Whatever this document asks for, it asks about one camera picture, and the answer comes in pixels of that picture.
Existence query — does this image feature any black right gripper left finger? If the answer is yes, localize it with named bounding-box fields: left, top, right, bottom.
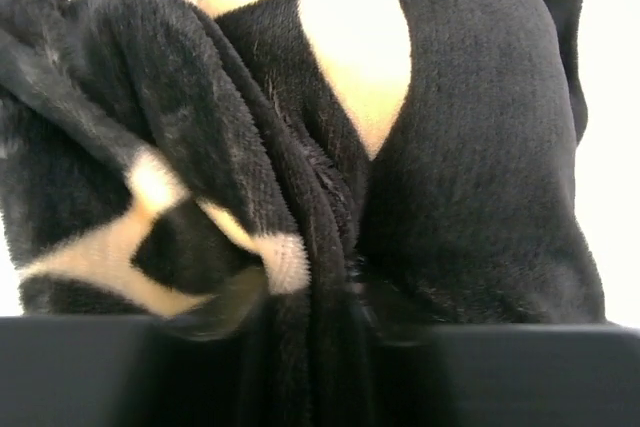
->
left=1, top=316, right=250, bottom=426

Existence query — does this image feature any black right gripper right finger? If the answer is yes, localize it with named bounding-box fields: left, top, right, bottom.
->
left=379, top=326, right=639, bottom=427

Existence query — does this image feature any black floral pillowcase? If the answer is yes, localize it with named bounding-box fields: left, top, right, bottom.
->
left=1, top=0, right=606, bottom=426

